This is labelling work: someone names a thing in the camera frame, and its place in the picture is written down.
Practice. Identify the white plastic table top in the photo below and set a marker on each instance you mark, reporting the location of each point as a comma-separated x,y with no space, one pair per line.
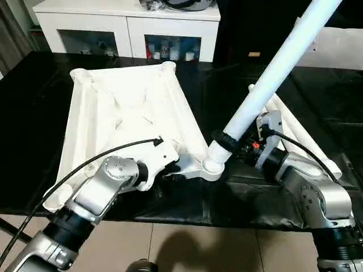
113,99

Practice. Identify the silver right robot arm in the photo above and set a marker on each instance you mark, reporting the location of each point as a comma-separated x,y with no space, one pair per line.
320,192

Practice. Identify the small white cup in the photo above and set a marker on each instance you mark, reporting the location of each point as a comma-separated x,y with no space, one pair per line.
189,56

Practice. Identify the dark robot foot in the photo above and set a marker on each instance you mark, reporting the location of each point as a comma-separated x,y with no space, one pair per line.
140,266

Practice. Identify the white printed bottle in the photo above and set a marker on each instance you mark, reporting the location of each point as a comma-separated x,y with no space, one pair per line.
164,48

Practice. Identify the black sofa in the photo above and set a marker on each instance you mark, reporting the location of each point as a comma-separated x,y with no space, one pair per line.
241,28

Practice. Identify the small red bottle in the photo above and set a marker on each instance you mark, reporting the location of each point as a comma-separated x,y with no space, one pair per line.
149,49

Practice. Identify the light grey pillow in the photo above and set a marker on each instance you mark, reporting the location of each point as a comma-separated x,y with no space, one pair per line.
340,48

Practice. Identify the black work mat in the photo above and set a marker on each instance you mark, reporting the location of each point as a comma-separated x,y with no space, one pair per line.
34,113

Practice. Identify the white cabinet with glass doors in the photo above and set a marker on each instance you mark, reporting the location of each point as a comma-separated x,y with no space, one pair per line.
113,22

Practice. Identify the grey curtain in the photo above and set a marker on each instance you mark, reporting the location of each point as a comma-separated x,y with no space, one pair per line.
11,34

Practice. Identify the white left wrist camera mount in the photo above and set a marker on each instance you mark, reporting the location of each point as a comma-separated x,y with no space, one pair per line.
158,158

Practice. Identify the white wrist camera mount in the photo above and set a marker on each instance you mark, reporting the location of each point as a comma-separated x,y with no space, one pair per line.
270,122
158,158

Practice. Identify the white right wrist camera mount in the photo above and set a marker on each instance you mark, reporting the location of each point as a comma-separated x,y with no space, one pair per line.
270,122

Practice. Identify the black table frame leg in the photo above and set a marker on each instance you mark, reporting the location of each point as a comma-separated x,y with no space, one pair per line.
11,228

